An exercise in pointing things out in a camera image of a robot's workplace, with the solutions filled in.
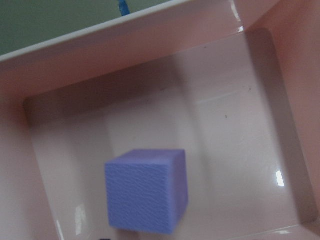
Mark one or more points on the pink plastic bin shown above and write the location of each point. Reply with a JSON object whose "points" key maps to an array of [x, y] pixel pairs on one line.
{"points": [[235, 83]]}

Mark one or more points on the purple foam cube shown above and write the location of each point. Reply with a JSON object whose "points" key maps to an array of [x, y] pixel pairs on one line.
{"points": [[147, 190]]}

